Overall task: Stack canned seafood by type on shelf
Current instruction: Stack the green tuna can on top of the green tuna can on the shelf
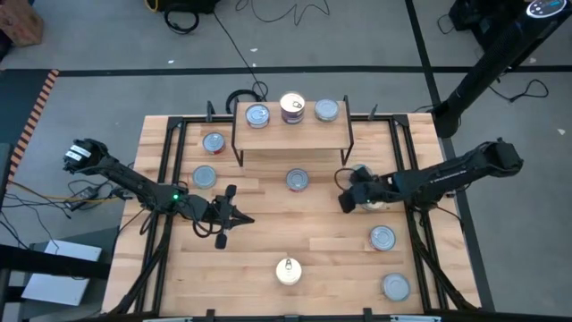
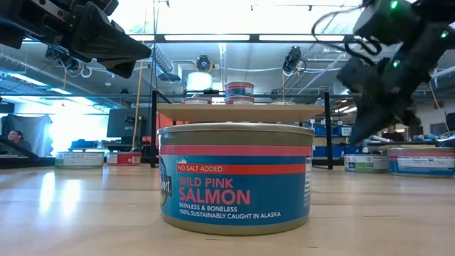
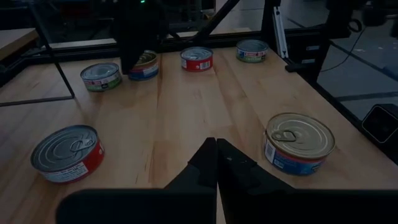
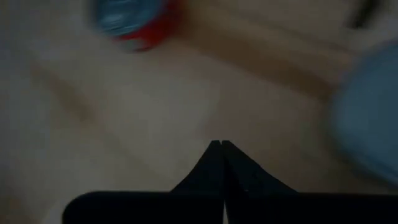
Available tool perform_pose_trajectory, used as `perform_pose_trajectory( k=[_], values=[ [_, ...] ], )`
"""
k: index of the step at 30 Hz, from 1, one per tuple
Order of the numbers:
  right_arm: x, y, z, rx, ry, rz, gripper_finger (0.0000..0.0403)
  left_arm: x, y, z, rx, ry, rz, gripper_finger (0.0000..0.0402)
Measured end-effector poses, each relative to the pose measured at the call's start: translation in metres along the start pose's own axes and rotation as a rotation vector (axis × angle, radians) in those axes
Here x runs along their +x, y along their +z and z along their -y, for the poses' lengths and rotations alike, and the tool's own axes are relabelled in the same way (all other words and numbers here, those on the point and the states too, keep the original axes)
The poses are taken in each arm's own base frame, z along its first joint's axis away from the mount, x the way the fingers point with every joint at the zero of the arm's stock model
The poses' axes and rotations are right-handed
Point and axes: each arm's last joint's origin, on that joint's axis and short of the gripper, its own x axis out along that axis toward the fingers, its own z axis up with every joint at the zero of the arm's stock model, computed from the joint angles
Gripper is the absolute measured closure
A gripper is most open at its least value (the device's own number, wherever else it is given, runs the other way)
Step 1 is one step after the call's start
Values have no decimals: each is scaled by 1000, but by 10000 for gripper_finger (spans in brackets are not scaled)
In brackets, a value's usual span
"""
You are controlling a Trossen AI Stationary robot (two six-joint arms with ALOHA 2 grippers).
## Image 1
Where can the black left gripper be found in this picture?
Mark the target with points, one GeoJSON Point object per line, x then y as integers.
{"type": "Point", "coordinates": [210, 210]}

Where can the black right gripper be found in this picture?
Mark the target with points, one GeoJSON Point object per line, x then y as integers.
{"type": "Point", "coordinates": [373, 191]}

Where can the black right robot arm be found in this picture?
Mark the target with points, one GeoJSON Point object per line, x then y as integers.
{"type": "Point", "coordinates": [447, 176]}

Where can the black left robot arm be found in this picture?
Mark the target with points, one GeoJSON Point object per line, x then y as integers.
{"type": "Point", "coordinates": [134, 183]}

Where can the black power adapter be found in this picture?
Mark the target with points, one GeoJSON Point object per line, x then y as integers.
{"type": "Point", "coordinates": [82, 194]}

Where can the white flat box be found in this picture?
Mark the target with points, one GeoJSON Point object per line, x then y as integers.
{"type": "Point", "coordinates": [58, 286]}

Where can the black metal beam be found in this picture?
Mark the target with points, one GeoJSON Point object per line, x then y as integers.
{"type": "Point", "coordinates": [44, 264]}

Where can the black floor equipment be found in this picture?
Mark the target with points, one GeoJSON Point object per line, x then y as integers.
{"type": "Point", "coordinates": [473, 18]}

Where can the black equipment case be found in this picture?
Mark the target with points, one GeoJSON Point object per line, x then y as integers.
{"type": "Point", "coordinates": [187, 4]}

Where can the black mat with orange stripes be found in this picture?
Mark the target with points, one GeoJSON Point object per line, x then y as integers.
{"type": "Point", "coordinates": [18, 103]}

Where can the brown cardboard box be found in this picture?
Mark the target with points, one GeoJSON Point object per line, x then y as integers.
{"type": "Point", "coordinates": [20, 22]}

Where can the black metal table frame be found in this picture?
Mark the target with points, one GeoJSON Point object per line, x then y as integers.
{"type": "Point", "coordinates": [380, 119]}

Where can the wooden shelf with black frame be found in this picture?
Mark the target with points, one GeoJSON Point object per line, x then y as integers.
{"type": "Point", "coordinates": [292, 138]}

